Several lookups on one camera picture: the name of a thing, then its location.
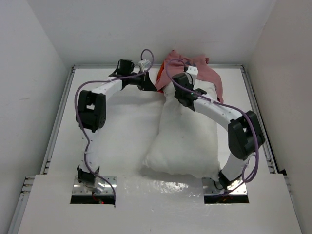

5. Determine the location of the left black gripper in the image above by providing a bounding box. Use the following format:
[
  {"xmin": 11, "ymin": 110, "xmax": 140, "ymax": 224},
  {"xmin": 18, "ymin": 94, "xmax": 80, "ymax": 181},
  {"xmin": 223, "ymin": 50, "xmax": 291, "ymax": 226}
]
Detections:
[{"xmin": 127, "ymin": 70, "xmax": 157, "ymax": 91}]

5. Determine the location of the red patterned pillowcase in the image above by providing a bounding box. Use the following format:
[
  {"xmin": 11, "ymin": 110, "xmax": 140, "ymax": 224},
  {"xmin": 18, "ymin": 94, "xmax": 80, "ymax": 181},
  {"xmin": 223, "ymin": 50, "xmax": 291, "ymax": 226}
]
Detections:
[{"xmin": 155, "ymin": 50, "xmax": 224, "ymax": 103}]

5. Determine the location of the white pillow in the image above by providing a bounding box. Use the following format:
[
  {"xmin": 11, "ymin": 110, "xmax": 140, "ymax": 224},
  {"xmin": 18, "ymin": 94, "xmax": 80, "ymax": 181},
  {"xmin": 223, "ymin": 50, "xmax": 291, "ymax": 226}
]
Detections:
[{"xmin": 143, "ymin": 83, "xmax": 220, "ymax": 180}]

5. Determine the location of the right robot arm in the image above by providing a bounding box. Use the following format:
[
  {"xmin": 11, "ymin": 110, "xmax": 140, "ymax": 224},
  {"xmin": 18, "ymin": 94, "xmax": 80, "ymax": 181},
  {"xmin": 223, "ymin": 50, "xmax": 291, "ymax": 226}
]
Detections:
[{"xmin": 171, "ymin": 72, "xmax": 265, "ymax": 190}]

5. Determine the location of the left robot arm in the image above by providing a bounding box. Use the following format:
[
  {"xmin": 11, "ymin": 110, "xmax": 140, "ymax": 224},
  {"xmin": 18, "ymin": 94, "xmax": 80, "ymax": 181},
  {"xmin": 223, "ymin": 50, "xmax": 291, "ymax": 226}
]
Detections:
[{"xmin": 74, "ymin": 59, "xmax": 156, "ymax": 185}]

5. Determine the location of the white front cover board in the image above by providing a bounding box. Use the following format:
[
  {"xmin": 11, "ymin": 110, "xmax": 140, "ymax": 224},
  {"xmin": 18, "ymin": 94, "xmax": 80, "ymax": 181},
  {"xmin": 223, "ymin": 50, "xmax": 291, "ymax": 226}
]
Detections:
[{"xmin": 19, "ymin": 175, "xmax": 301, "ymax": 234}]

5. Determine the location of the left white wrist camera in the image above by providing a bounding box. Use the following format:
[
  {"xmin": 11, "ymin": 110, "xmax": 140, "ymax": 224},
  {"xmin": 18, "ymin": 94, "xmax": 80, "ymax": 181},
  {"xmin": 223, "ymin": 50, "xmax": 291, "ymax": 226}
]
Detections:
[{"xmin": 138, "ymin": 59, "xmax": 151, "ymax": 73}]

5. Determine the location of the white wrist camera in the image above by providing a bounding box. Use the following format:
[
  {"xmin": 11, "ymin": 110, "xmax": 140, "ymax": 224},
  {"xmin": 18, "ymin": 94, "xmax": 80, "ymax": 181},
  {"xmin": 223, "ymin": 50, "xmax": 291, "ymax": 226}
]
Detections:
[
  {"xmin": 184, "ymin": 66, "xmax": 198, "ymax": 79},
  {"xmin": 138, "ymin": 59, "xmax": 151, "ymax": 73}
]

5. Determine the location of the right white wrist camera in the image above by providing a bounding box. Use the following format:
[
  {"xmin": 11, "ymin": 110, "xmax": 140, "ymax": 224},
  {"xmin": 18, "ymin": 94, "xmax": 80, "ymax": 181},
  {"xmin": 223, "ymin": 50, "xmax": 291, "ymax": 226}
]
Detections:
[{"xmin": 184, "ymin": 66, "xmax": 198, "ymax": 79}]

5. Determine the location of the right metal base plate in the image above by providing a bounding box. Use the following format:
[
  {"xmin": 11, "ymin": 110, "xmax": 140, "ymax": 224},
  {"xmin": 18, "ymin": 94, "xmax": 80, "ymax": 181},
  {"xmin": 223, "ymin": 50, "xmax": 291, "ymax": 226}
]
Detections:
[{"xmin": 202, "ymin": 178, "xmax": 248, "ymax": 196}]

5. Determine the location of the metal base plate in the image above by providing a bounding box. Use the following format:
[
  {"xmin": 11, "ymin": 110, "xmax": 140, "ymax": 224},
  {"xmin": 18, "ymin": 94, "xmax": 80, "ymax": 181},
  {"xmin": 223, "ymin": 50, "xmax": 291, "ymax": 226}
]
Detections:
[
  {"xmin": 72, "ymin": 175, "xmax": 117, "ymax": 196},
  {"xmin": 202, "ymin": 178, "xmax": 248, "ymax": 196}
]

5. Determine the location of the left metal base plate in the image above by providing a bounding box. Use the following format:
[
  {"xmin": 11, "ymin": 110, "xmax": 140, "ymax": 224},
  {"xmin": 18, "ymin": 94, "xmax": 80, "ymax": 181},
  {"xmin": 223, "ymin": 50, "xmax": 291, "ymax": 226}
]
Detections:
[{"xmin": 72, "ymin": 175, "xmax": 117, "ymax": 196}]

